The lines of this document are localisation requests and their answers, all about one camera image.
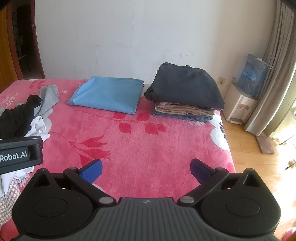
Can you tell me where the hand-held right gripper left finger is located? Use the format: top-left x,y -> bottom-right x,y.
31,159 -> 115,207

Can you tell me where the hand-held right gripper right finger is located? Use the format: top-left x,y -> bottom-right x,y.
179,159 -> 263,207

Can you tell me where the light blue t-shirt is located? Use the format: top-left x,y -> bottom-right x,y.
67,76 -> 144,115

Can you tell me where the white crumpled garment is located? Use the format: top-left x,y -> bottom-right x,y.
0,116 -> 51,197

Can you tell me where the black crumpled garment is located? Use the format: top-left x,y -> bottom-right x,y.
0,94 -> 43,140

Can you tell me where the pink floral blanket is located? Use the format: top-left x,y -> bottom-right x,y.
0,79 -> 236,241

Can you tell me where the tan folded garment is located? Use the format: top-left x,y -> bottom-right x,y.
154,101 -> 215,116

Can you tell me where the brown floor mat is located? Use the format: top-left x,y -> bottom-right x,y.
255,135 -> 275,154

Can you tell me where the white water dispenser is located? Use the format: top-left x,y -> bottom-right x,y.
222,82 -> 258,124

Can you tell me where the black folded garment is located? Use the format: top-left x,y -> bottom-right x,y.
144,62 -> 225,111

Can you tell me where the blue water bottle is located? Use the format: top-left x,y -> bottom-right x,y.
237,54 -> 269,98

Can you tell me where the wooden wardrobe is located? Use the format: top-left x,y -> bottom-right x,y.
0,0 -> 45,94

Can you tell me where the beige curtain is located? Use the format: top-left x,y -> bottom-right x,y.
245,0 -> 296,137

